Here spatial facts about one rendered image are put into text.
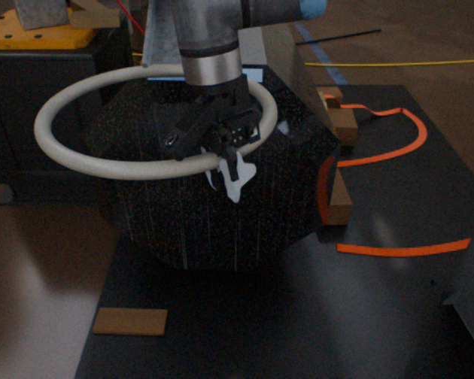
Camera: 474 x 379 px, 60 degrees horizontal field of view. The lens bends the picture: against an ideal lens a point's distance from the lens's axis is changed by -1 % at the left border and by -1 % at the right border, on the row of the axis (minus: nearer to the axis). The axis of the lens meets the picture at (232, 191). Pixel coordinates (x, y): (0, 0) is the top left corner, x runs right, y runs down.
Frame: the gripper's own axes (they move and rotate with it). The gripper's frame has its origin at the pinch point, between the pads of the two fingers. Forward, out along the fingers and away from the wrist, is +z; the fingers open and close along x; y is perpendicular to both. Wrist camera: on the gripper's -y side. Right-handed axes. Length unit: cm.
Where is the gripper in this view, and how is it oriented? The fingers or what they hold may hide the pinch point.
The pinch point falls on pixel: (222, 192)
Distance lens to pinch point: 73.6
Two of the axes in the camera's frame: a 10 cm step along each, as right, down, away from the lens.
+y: 8.0, -4.1, 4.4
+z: 1.4, 8.3, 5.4
